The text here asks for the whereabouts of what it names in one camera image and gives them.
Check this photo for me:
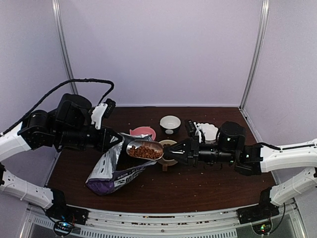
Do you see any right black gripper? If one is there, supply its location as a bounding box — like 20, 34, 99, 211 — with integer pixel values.
163, 135, 237, 169

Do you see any purple pet food bag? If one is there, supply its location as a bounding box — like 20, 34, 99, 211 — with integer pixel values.
85, 133, 155, 196

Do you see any metal food scoop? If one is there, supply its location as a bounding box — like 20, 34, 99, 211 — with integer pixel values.
126, 140, 171, 161

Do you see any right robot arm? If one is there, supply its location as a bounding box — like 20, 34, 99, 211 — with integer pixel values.
163, 120, 317, 219

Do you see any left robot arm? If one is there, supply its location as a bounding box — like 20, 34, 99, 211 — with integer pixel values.
0, 93, 122, 220

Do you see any brown kibble pet food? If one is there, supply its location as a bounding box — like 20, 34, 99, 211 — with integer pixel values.
128, 146, 162, 160

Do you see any cream cat-ear bowl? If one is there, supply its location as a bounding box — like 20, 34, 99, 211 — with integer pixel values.
158, 139, 177, 172

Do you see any dark blue ceramic bowl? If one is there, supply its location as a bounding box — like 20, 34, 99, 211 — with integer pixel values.
159, 115, 181, 135

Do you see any white scalloped bowl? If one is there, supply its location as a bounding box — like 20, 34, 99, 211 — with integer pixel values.
198, 123, 218, 142

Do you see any pink cat-ear bowl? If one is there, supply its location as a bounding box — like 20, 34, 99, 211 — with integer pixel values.
129, 126, 157, 140

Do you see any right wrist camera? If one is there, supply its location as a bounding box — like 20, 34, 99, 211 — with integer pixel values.
185, 119, 206, 143

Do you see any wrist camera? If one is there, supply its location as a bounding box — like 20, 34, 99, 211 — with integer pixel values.
91, 98, 116, 130
185, 119, 206, 143

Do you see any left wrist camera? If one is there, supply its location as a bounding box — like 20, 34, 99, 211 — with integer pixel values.
91, 98, 116, 130

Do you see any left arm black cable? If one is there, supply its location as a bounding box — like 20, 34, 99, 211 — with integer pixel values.
0, 78, 115, 134

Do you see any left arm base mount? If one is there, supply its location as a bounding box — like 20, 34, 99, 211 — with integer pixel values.
45, 188, 89, 237

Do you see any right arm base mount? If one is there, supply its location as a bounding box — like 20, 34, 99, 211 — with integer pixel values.
236, 187, 279, 236

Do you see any front aluminium rail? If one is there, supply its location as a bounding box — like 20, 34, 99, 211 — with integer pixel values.
24, 207, 302, 238

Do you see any left aluminium frame post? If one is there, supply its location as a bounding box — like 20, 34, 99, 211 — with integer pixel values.
52, 0, 73, 80

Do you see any aluminium frame post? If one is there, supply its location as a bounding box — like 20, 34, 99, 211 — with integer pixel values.
239, 0, 270, 111
52, 0, 73, 80

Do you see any right aluminium frame post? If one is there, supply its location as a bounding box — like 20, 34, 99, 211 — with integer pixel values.
239, 0, 270, 111

